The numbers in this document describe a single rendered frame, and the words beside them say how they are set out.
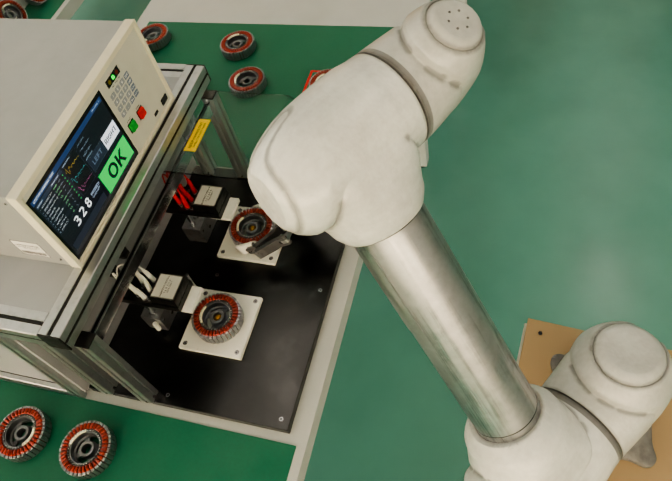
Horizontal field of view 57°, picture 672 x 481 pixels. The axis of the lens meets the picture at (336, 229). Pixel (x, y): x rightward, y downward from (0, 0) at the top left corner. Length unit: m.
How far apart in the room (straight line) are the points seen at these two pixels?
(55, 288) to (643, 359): 0.97
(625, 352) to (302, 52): 1.36
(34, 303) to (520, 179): 1.87
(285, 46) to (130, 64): 0.85
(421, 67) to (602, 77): 2.31
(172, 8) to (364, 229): 1.81
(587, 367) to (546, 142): 1.76
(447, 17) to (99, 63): 0.71
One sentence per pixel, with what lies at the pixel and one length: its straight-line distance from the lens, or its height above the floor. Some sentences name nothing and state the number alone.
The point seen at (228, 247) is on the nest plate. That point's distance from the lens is 1.54.
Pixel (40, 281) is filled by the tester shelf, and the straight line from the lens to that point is 1.25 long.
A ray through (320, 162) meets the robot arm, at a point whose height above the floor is 1.51.
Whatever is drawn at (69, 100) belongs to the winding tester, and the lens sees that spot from 1.20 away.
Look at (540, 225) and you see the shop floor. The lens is 2.43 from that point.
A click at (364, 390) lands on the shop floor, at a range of 2.14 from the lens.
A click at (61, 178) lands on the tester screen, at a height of 1.26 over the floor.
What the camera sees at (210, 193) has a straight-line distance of 1.47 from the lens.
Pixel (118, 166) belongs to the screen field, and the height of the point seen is 1.16.
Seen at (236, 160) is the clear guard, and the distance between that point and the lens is 1.31.
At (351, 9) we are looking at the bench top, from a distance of 2.15.
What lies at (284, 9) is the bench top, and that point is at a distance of 2.22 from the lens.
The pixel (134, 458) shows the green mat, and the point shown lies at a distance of 1.43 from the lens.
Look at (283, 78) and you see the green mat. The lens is 1.95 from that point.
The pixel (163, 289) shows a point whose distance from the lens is 1.36.
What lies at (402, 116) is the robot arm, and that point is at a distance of 0.69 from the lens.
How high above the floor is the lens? 1.98
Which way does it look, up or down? 54 degrees down
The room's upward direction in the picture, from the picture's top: 17 degrees counter-clockwise
